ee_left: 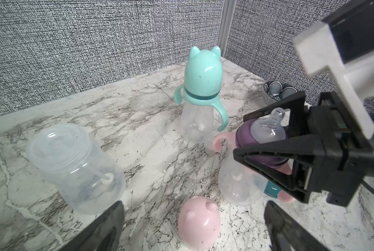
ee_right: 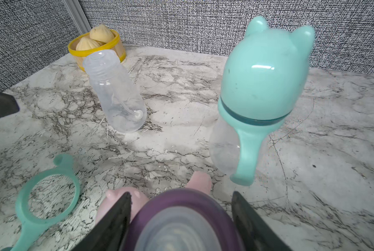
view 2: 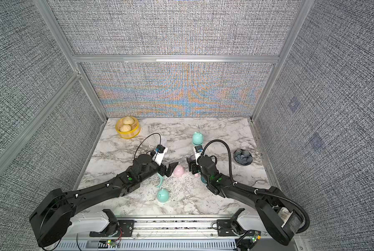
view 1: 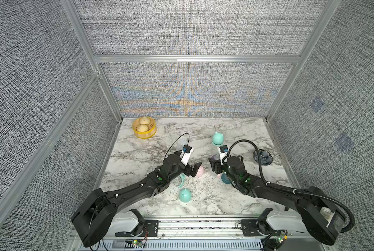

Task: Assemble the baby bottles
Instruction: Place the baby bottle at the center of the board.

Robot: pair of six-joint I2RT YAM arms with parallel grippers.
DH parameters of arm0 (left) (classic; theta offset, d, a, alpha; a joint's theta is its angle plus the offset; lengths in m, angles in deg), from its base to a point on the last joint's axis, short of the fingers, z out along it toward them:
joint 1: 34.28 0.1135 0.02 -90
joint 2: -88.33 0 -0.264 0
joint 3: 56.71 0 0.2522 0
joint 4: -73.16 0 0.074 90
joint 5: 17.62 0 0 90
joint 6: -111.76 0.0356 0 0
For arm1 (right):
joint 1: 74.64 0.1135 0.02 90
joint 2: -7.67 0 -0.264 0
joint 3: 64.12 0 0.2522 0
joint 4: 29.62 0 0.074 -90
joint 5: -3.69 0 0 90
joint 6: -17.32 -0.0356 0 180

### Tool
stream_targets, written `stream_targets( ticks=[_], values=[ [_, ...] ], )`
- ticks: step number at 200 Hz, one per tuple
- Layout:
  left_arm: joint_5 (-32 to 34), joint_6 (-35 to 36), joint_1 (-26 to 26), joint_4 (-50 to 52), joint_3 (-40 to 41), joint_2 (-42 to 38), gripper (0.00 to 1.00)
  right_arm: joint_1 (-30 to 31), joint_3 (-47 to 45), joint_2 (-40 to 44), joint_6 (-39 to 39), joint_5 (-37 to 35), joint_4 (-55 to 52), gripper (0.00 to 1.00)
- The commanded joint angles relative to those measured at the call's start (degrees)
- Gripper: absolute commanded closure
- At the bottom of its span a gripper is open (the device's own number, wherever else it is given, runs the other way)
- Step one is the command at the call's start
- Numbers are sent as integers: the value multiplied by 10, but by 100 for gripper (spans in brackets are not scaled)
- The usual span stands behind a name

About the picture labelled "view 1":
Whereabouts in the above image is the pink bottle cap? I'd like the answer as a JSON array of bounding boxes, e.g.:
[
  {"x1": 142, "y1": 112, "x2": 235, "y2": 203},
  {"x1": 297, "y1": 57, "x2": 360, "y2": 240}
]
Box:
[{"x1": 196, "y1": 166, "x2": 205, "y2": 178}]

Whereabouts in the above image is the mint cap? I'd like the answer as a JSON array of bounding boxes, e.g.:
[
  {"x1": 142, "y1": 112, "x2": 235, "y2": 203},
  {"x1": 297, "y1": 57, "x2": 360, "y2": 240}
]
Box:
[
  {"x1": 212, "y1": 132, "x2": 224, "y2": 146},
  {"x1": 179, "y1": 188, "x2": 192, "y2": 203}
]

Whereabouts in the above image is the clear bottle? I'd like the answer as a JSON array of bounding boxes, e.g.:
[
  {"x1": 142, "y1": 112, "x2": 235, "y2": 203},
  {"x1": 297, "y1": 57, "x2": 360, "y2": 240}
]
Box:
[{"x1": 214, "y1": 146, "x2": 220, "y2": 160}]

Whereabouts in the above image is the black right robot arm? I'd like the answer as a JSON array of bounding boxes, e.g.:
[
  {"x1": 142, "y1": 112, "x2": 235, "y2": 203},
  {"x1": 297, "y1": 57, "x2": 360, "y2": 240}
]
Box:
[{"x1": 208, "y1": 156, "x2": 355, "y2": 245}]

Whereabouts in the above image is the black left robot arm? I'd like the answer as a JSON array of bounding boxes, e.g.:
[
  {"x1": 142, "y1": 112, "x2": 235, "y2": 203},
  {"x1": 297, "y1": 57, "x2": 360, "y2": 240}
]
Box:
[{"x1": 71, "y1": 151, "x2": 202, "y2": 247}]

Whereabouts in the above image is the teal nipple collar upper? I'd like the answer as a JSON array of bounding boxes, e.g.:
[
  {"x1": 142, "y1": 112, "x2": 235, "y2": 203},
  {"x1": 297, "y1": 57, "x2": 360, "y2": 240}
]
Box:
[{"x1": 221, "y1": 173, "x2": 231, "y2": 185}]

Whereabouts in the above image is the patterned small bowl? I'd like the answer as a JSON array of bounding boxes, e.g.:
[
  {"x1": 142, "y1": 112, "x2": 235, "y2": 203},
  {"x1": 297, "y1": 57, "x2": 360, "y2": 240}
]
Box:
[{"x1": 253, "y1": 149, "x2": 273, "y2": 166}]

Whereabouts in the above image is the yellow bamboo steamer basket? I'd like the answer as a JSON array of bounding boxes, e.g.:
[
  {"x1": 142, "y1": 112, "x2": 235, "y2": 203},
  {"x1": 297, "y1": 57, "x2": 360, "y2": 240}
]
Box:
[{"x1": 132, "y1": 116, "x2": 157, "y2": 139}]

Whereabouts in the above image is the lower steamed bun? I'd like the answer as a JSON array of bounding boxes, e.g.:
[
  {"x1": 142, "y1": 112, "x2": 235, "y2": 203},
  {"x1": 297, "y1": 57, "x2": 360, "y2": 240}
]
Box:
[{"x1": 136, "y1": 124, "x2": 149, "y2": 132}]

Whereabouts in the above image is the steamed bun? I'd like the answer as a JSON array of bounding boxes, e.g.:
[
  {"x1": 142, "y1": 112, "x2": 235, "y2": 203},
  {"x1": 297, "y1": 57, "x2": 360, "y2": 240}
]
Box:
[
  {"x1": 139, "y1": 116, "x2": 151, "y2": 125},
  {"x1": 136, "y1": 124, "x2": 149, "y2": 132}
]

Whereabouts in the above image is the upper steamed bun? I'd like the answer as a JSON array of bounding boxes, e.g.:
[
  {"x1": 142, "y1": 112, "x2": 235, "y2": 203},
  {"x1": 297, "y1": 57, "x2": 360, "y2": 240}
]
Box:
[{"x1": 139, "y1": 116, "x2": 151, "y2": 125}]

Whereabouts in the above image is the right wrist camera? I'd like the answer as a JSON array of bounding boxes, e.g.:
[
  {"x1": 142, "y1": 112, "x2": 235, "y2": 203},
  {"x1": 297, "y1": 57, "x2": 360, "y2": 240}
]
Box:
[{"x1": 219, "y1": 145, "x2": 229, "y2": 165}]

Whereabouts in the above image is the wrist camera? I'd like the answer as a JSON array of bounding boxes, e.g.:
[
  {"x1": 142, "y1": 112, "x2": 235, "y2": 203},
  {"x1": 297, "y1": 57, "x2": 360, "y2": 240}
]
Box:
[
  {"x1": 181, "y1": 144, "x2": 194, "y2": 166},
  {"x1": 219, "y1": 145, "x2": 229, "y2": 165}
]

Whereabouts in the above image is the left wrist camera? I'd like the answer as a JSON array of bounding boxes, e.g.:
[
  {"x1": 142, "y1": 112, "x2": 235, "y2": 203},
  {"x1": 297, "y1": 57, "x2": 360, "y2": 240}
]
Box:
[{"x1": 181, "y1": 144, "x2": 194, "y2": 166}]

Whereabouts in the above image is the left camera black cable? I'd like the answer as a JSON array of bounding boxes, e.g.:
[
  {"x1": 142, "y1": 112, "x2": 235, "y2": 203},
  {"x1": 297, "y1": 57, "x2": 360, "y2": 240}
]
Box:
[{"x1": 163, "y1": 132, "x2": 191, "y2": 161}]

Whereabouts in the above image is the aluminium front rail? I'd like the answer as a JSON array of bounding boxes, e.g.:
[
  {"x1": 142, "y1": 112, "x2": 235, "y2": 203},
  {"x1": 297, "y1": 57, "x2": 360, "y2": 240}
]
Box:
[{"x1": 90, "y1": 214, "x2": 336, "y2": 251}]

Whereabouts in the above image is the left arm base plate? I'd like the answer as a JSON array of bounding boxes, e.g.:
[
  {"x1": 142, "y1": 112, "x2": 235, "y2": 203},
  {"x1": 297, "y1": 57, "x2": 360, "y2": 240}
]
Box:
[{"x1": 114, "y1": 220, "x2": 159, "y2": 238}]

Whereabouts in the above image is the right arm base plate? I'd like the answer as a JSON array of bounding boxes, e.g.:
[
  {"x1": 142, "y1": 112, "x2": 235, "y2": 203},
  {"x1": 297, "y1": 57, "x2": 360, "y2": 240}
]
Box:
[{"x1": 240, "y1": 219, "x2": 288, "y2": 244}]

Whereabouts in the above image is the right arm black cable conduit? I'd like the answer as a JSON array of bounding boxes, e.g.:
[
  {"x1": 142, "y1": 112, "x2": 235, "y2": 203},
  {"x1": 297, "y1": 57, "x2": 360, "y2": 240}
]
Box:
[{"x1": 224, "y1": 139, "x2": 356, "y2": 233}]

